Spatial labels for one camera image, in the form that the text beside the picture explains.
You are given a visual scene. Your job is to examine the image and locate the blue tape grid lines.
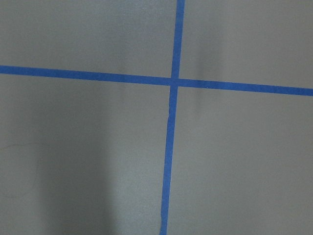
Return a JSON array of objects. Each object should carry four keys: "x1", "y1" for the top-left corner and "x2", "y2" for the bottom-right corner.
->
[{"x1": 0, "y1": 0, "x2": 313, "y2": 235}]

